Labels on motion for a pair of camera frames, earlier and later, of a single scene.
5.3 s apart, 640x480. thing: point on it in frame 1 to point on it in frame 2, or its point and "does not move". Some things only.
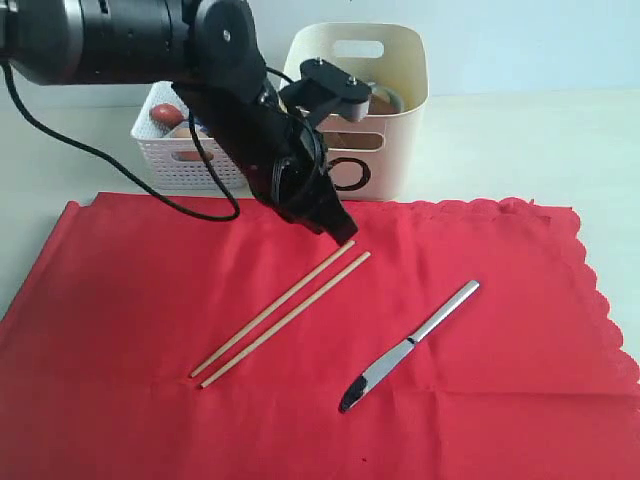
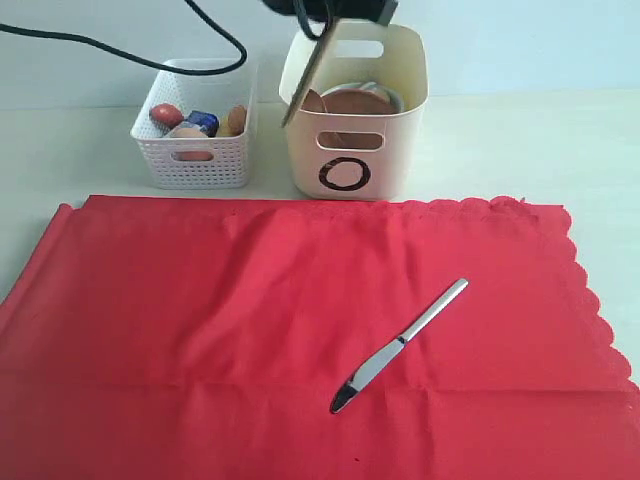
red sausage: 166,115 does not move
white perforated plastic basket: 173,162 does not move
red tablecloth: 451,339 does not move
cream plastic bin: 374,159 does not move
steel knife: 359,387 to 365,372
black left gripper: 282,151 to 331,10
